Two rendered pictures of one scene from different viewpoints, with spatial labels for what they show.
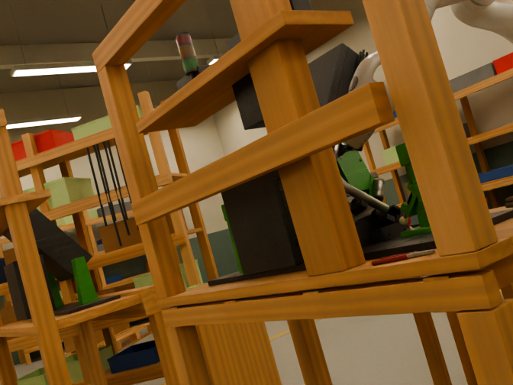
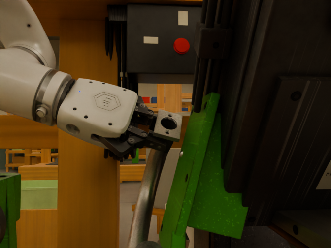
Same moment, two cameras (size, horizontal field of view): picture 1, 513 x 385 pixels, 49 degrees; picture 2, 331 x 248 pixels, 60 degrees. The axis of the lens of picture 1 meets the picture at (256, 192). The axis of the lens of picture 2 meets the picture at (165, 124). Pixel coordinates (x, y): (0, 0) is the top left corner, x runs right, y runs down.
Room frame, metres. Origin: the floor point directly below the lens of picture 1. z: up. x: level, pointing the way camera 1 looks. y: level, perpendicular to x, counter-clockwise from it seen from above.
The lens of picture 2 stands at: (2.08, -0.67, 1.22)
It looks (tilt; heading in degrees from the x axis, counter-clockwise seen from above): 2 degrees up; 122
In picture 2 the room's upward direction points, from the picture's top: straight up
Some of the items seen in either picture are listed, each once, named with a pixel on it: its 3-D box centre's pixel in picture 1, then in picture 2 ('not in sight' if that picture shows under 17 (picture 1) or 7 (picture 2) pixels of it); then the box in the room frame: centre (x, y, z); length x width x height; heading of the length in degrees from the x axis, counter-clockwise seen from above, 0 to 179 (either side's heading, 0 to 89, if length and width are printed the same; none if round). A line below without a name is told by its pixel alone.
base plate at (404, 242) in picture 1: (339, 252); not in sight; (1.95, -0.22, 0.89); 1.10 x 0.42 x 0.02; 37
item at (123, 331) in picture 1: (111, 331); not in sight; (8.25, 2.55, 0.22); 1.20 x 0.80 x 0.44; 166
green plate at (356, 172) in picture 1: (343, 165); (208, 173); (1.93, -0.31, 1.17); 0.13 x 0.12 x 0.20; 37
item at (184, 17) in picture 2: (268, 96); (164, 46); (1.73, -0.12, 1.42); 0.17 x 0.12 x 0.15; 37
